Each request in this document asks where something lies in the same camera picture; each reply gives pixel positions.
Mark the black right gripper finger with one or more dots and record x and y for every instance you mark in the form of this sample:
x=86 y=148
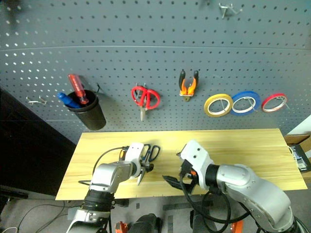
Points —
x=189 y=188
x=173 y=182

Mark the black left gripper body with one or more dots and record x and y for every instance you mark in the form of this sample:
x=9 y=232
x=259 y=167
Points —
x=144 y=163

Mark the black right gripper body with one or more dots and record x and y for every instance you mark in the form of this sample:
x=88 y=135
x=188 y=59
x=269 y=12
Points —
x=187 y=173

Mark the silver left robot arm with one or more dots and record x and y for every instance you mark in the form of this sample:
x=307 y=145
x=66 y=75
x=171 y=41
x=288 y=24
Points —
x=109 y=174

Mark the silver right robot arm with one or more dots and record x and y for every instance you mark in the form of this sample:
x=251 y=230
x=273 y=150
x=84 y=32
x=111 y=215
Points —
x=252 y=189

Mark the yellow tape roll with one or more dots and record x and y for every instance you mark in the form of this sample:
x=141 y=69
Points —
x=208 y=108

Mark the blue tape roll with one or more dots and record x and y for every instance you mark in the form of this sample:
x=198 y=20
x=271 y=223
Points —
x=256 y=100

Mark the red tape roll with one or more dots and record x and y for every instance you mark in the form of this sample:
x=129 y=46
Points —
x=266 y=104

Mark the grey perforated pegboard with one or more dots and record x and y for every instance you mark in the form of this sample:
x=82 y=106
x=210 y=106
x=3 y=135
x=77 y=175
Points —
x=155 y=53

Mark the empty metal pegboard hook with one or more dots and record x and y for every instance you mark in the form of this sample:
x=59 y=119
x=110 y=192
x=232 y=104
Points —
x=36 y=100
x=224 y=8

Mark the black cup holder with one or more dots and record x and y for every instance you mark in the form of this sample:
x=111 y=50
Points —
x=93 y=116

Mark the orange and black pliers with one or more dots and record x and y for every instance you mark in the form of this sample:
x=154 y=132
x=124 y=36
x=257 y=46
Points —
x=187 y=89

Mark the dark cabinet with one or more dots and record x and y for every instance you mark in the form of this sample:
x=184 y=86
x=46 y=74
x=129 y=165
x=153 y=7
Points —
x=31 y=150

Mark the black packet with label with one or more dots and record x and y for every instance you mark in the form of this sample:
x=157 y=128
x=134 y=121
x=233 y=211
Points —
x=301 y=157

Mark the brown cardboard box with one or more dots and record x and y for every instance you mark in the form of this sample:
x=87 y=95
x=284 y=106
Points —
x=297 y=139

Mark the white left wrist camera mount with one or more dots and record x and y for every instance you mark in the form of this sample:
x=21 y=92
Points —
x=133 y=154

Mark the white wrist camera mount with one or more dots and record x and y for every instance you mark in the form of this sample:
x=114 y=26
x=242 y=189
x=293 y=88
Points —
x=133 y=154
x=196 y=156

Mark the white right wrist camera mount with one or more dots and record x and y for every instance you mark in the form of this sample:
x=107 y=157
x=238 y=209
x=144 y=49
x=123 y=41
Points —
x=196 y=156

